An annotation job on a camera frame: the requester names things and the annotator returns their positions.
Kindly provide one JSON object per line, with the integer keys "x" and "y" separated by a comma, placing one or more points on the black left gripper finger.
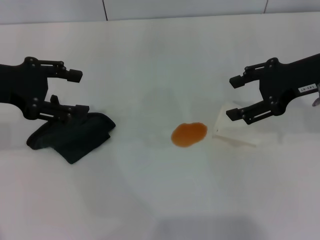
{"x": 62, "y": 111}
{"x": 73, "y": 75}

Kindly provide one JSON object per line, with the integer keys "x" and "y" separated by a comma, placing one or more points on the dark blue rag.
{"x": 75, "y": 140}

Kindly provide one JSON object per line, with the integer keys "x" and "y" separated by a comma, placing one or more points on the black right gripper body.
{"x": 282, "y": 80}

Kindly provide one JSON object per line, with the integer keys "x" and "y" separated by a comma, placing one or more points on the orange liquid stain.
{"x": 188, "y": 133}

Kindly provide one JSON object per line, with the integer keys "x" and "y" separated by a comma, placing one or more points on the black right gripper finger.
{"x": 237, "y": 81}
{"x": 250, "y": 112}

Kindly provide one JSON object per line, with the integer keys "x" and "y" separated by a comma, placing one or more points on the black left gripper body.
{"x": 22, "y": 85}

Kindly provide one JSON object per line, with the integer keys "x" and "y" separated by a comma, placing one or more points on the white plastic cup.
{"x": 232, "y": 133}

